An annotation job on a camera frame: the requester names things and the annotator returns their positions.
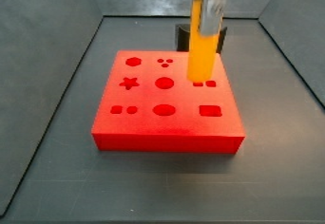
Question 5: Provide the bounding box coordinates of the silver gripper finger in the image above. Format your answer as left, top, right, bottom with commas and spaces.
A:
191, 0, 227, 37

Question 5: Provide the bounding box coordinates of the yellow oval peg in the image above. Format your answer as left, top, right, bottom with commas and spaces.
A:
187, 0, 218, 83

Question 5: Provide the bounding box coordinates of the red shape sorter block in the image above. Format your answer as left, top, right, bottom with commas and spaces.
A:
91, 50, 244, 154

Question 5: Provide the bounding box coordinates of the black curved holder bracket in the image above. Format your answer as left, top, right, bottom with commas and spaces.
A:
175, 24, 227, 53

